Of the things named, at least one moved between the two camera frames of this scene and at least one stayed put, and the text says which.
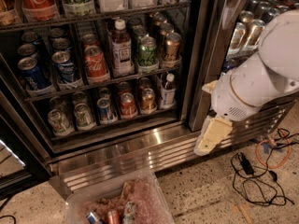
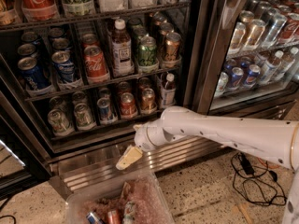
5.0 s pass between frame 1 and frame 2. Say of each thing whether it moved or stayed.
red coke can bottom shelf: stayed
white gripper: moved
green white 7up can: stayed
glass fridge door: stayed
